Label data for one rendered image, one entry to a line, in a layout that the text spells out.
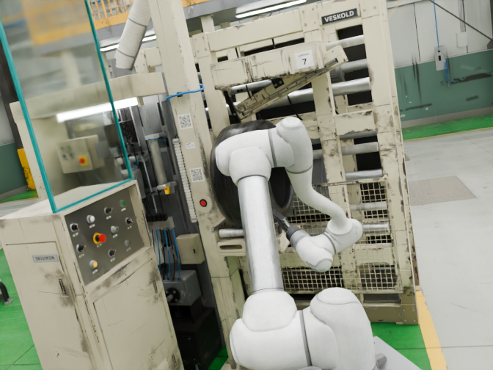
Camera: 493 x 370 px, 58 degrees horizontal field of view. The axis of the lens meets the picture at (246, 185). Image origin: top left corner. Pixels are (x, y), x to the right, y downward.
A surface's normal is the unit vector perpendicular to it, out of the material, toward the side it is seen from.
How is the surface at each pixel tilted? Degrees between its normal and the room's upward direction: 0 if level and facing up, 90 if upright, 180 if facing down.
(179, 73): 90
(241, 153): 60
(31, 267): 90
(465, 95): 90
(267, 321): 51
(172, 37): 90
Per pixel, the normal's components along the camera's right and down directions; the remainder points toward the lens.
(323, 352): -0.13, 0.21
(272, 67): -0.36, 0.26
